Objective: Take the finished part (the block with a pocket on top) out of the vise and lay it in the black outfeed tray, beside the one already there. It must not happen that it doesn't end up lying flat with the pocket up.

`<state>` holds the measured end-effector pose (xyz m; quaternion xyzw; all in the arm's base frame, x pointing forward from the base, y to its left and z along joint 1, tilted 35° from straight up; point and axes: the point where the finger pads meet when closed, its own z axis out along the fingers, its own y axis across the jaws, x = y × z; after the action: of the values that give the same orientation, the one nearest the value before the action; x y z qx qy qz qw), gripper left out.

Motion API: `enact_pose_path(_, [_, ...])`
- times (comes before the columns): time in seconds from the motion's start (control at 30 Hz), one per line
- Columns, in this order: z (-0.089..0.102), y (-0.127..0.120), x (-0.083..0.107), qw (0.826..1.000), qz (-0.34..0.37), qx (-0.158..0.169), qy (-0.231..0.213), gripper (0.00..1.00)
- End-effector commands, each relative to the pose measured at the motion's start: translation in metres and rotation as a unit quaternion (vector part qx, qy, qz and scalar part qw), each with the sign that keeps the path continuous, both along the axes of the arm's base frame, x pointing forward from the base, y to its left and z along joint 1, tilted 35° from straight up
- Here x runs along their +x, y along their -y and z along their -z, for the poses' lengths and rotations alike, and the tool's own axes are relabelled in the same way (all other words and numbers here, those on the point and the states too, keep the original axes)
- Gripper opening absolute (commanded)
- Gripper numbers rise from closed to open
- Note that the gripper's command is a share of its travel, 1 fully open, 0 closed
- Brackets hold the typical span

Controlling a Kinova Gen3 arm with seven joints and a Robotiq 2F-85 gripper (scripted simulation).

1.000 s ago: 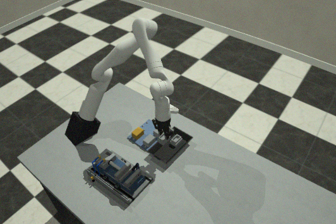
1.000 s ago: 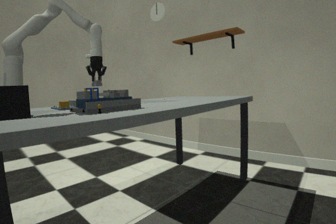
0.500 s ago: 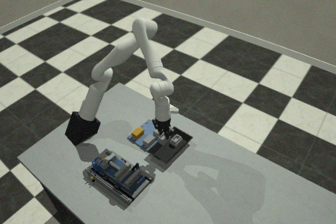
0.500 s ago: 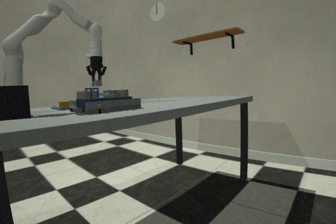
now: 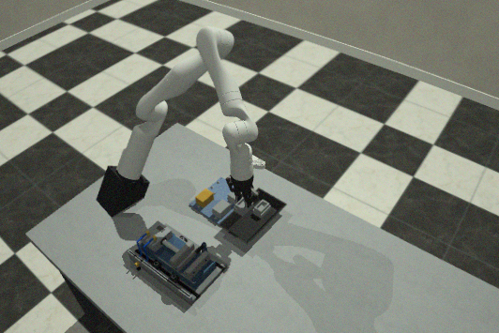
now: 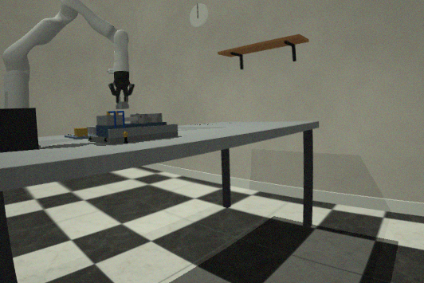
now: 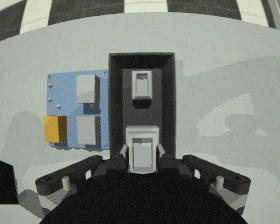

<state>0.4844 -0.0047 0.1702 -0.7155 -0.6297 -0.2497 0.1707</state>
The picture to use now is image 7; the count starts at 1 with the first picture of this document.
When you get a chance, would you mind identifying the white block with rectangular pocket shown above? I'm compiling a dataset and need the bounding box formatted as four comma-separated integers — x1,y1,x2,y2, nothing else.
132,71,152,99
126,126,159,174

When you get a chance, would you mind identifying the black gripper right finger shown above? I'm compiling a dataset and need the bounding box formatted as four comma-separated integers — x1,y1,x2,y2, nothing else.
156,144,251,215

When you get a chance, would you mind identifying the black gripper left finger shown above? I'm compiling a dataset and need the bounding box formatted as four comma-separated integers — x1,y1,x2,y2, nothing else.
35,144,129,216

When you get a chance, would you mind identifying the yellow block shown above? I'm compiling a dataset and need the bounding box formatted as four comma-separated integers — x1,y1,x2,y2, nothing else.
43,116,67,143

